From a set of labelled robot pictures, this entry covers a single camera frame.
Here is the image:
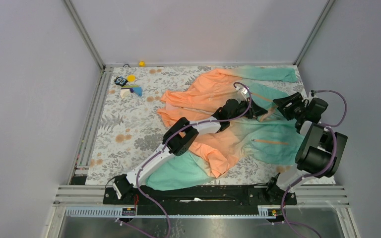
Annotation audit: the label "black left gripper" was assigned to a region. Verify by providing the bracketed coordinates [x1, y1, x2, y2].
[227, 97, 266, 120]

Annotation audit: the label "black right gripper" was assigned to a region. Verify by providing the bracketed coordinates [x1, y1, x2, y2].
[273, 92, 308, 121]

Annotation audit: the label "orange and teal jacket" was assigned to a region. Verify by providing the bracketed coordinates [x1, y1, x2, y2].
[146, 66, 304, 190]

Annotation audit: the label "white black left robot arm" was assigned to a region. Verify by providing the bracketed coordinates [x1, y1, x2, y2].
[113, 98, 268, 204]

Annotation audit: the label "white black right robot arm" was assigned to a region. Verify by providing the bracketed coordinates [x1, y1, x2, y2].
[262, 90, 348, 204]

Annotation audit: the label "blue triangular block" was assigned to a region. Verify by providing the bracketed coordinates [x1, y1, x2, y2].
[131, 87, 143, 97]

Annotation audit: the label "floral patterned table cloth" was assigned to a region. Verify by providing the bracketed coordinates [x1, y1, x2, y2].
[86, 66, 306, 185]

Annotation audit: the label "yellow round disc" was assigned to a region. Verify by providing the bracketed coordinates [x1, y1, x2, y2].
[127, 75, 136, 82]

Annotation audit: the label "white toy block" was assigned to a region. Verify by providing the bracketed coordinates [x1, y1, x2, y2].
[120, 89, 131, 99]

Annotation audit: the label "green yellow flat stick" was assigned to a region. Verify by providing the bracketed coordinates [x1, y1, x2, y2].
[121, 85, 140, 90]

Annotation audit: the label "black blue toy car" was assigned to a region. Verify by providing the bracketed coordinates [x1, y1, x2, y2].
[114, 76, 128, 87]

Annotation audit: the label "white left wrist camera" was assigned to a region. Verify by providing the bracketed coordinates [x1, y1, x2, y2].
[236, 86, 250, 101]

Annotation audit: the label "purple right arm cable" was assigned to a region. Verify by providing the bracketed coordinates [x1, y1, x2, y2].
[272, 89, 348, 238]

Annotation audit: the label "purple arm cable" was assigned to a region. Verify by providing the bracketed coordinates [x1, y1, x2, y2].
[115, 82, 253, 238]
[272, 89, 348, 238]

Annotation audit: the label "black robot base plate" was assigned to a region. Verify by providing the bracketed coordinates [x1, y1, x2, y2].
[103, 184, 298, 206]

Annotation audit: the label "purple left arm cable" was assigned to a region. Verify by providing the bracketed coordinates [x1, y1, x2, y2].
[115, 82, 253, 238]

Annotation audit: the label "white slotted cable duct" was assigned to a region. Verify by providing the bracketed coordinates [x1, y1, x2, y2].
[66, 206, 277, 219]

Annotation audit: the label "aluminium frame rails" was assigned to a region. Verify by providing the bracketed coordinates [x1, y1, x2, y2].
[43, 0, 360, 238]

